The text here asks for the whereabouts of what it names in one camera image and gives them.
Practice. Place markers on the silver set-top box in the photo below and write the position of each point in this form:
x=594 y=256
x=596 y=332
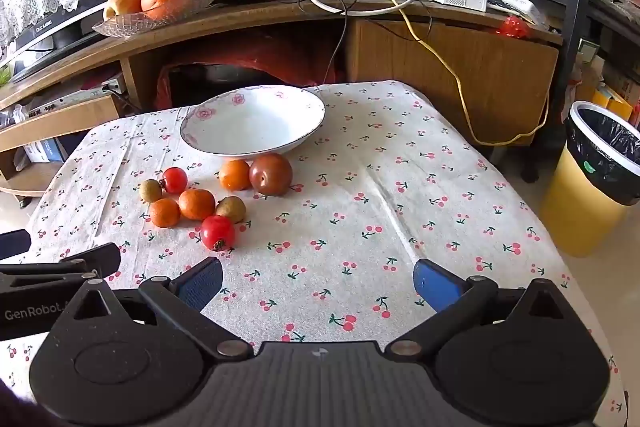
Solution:
x=70 y=97

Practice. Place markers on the small red cherry tomato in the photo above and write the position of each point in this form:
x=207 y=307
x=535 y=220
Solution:
x=174 y=180

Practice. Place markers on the yellow red apple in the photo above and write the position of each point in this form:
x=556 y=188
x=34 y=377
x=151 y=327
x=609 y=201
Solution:
x=122 y=2

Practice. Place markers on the glass fruit dish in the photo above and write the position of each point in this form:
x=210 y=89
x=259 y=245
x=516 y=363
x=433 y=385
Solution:
x=130 y=26

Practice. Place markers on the wooden television stand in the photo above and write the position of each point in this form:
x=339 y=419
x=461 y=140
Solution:
x=480 y=62

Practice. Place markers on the red plastic wrapper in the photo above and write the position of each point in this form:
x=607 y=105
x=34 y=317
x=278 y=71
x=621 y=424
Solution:
x=515 y=27

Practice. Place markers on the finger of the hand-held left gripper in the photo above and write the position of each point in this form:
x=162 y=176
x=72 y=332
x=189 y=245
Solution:
x=95 y=259
x=12 y=245

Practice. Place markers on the red tomato with stem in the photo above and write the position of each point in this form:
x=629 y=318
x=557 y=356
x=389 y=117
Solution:
x=217 y=232

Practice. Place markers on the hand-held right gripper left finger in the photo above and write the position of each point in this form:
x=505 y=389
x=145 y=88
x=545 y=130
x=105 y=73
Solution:
x=202 y=284

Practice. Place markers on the white floral bowl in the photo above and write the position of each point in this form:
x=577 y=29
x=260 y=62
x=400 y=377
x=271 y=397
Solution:
x=255 y=122

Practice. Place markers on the cherry print tablecloth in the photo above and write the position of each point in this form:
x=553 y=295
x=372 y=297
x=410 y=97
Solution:
x=350 y=217

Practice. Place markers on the blue white box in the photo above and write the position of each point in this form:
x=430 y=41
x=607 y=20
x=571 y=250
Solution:
x=45 y=150

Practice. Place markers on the yellow cardboard box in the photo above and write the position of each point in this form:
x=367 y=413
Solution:
x=612 y=99

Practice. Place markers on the small mandarin orange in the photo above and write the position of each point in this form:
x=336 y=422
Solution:
x=164 y=212
x=235 y=174
x=196 y=204

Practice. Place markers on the small brown kiwi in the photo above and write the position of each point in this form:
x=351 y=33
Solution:
x=231 y=209
x=150 y=190

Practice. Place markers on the yellow trash bin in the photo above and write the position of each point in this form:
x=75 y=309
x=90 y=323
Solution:
x=575 y=207

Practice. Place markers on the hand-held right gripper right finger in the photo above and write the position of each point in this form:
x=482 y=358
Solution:
x=437 y=284

